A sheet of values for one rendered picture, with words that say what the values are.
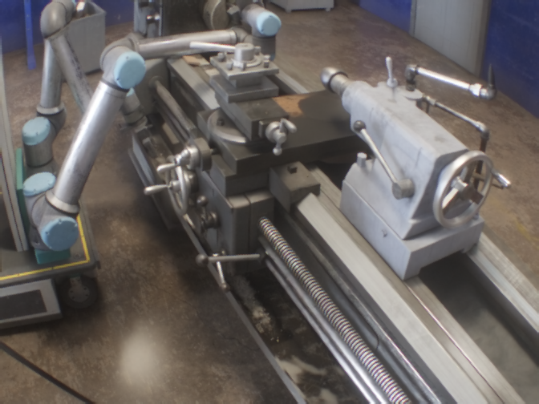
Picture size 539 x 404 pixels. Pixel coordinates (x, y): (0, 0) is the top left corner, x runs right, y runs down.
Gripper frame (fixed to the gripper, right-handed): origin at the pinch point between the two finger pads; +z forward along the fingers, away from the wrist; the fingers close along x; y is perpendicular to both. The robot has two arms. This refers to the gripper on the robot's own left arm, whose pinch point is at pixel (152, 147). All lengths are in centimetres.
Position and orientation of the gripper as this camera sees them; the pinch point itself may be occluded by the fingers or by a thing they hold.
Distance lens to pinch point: 268.4
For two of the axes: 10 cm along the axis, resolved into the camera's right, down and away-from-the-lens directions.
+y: 9.0, -4.4, -0.3
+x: -2.2, -4.9, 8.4
